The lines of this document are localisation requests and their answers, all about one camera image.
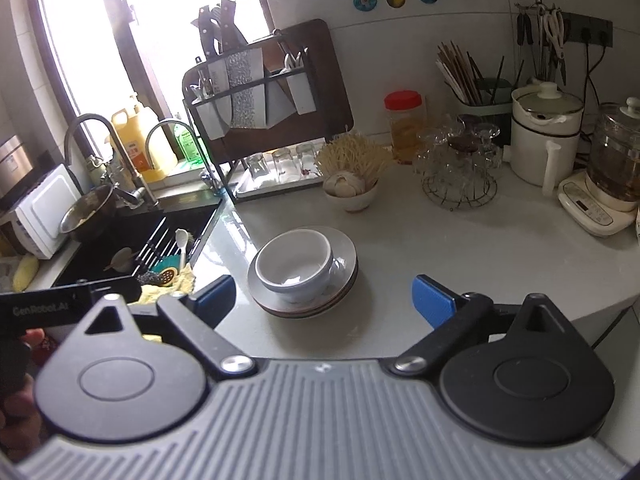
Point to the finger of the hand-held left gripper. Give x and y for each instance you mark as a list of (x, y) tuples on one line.
[(115, 289)]

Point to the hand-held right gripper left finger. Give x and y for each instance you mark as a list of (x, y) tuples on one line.
[(215, 297)]

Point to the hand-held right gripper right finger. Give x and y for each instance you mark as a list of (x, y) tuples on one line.
[(432, 300)]

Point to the person's left hand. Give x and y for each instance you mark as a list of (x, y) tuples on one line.
[(20, 420)]

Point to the steel wool scrubber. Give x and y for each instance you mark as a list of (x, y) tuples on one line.
[(145, 278)]

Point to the black kitchen sink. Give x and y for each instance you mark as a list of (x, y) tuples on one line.
[(100, 260)]

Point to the yellow cloth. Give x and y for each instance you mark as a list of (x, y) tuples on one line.
[(182, 285)]

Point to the corn cob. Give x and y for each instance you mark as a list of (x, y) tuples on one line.
[(25, 272)]

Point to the teal sponge brush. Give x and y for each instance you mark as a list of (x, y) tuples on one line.
[(167, 275)]

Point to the black sink rack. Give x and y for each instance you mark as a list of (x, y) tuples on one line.
[(155, 245)]

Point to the white spoon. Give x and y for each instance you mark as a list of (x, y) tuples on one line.
[(181, 245)]

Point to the steel bowl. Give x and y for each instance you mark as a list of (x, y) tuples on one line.
[(87, 210)]

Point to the white countertop appliance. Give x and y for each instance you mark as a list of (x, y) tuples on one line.
[(45, 215)]

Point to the small white bowl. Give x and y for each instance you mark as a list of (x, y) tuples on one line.
[(350, 201)]

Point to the white drip tray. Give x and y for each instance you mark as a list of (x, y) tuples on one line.
[(280, 186)]

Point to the drinking glass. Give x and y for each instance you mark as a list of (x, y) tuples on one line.
[(284, 162), (306, 157), (256, 167)]

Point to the garlic bulbs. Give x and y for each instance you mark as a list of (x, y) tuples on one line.
[(345, 182)]

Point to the orange detergent bottle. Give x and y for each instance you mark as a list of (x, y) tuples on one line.
[(135, 140)]

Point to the silver canister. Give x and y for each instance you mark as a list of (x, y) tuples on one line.
[(12, 157)]

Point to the cluster of glass cups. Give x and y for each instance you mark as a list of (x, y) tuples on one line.
[(457, 145)]

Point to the green bottle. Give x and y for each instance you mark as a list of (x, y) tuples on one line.
[(187, 142)]

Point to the tall grey faucet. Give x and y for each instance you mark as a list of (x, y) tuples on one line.
[(95, 117)]

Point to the curved steel faucet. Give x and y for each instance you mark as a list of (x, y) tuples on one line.
[(167, 122)]

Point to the red lidded plastic jar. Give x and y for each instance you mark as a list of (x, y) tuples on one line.
[(404, 125)]

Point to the white knife holder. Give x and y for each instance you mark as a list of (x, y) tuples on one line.
[(210, 120)]

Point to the white electric kettle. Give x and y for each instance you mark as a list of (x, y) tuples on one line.
[(542, 140)]

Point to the green white chopstick holder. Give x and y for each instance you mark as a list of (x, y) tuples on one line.
[(487, 112)]

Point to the white utensil caddy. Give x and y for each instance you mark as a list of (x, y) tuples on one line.
[(300, 95)]

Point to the bundle of wooden chopsticks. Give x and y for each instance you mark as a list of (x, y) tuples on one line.
[(457, 75)]

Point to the black knife rack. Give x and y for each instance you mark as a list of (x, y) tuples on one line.
[(272, 74)]

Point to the bundle of black chopsticks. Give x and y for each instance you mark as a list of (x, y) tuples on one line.
[(499, 77)]

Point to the dark wooden cutting board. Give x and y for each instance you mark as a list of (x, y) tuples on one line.
[(325, 90)]

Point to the glass kettle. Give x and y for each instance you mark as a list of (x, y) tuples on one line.
[(620, 155)]

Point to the metal cutlery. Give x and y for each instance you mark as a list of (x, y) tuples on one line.
[(294, 60)]

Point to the set of kitchen knives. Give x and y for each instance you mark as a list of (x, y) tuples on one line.
[(217, 25)]

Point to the hanging black utensils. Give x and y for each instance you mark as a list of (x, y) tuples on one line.
[(527, 30)]

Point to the black power outlet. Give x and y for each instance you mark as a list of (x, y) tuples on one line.
[(590, 27)]

